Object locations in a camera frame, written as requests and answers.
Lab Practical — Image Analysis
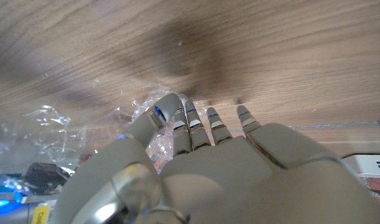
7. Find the white power strip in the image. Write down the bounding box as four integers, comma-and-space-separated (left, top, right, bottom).
353, 154, 380, 179

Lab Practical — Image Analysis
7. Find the red brick print backdrop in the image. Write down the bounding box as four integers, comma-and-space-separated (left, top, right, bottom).
359, 177, 380, 215

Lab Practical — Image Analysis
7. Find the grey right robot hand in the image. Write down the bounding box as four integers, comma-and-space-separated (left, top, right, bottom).
0, 183, 60, 224

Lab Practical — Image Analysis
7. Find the grey tape outline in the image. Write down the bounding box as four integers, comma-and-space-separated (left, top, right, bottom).
289, 114, 380, 131

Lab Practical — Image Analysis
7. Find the clear plastic wrap sheet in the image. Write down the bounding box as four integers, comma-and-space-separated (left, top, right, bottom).
0, 88, 209, 175

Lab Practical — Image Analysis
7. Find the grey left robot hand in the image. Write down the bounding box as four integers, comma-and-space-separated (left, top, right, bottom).
52, 92, 380, 224

